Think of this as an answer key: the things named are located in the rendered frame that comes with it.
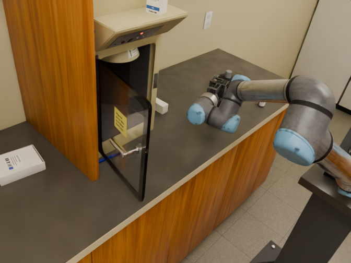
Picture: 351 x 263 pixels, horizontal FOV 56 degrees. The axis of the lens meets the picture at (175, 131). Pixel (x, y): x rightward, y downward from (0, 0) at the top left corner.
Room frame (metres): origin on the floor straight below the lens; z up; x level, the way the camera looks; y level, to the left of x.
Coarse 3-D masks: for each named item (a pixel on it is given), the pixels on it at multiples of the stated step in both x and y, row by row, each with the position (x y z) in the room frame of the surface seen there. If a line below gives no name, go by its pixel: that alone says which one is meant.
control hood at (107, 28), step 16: (112, 16) 0.98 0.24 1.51; (128, 16) 1.00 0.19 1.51; (144, 16) 1.02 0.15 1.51; (160, 16) 1.05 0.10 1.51; (176, 16) 1.08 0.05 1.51; (96, 32) 0.93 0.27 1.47; (112, 32) 0.88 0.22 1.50; (128, 32) 0.93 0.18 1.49; (160, 32) 1.13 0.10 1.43; (96, 48) 0.93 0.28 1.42
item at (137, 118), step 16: (112, 80) 0.86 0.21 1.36; (112, 96) 0.86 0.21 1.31; (128, 96) 0.79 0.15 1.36; (112, 112) 0.86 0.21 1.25; (128, 112) 0.79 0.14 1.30; (144, 112) 0.73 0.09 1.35; (112, 128) 0.86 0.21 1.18; (128, 128) 0.78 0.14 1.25; (144, 128) 0.72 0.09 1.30; (128, 144) 0.78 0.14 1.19; (144, 144) 0.72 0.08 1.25; (112, 160) 0.86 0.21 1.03; (128, 160) 0.78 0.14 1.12; (144, 160) 0.71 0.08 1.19; (128, 176) 0.78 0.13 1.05; (144, 176) 0.72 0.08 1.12
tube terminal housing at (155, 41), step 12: (96, 0) 0.97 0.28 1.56; (108, 0) 1.00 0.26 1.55; (120, 0) 1.04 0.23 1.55; (132, 0) 1.07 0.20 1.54; (144, 0) 1.12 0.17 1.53; (96, 12) 0.96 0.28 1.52; (108, 12) 1.00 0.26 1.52; (156, 36) 1.17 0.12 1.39; (120, 48) 1.04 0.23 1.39; (132, 48) 1.08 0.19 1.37; (156, 48) 1.18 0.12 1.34; (156, 60) 1.18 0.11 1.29; (156, 72) 1.19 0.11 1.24
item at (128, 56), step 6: (114, 54) 1.07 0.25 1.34; (120, 54) 1.08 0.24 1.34; (126, 54) 1.09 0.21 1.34; (132, 54) 1.11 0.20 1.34; (138, 54) 1.15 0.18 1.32; (102, 60) 1.07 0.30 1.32; (108, 60) 1.06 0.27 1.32; (114, 60) 1.07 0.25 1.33; (120, 60) 1.07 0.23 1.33; (126, 60) 1.08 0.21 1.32; (132, 60) 1.10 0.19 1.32
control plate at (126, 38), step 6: (144, 30) 1.00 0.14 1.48; (156, 30) 1.07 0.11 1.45; (126, 36) 0.95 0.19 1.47; (132, 36) 0.98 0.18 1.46; (138, 36) 1.02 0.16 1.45; (144, 36) 1.06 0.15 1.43; (150, 36) 1.10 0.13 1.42; (114, 42) 0.94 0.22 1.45; (120, 42) 0.97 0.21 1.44; (126, 42) 1.01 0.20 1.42; (108, 48) 0.96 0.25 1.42
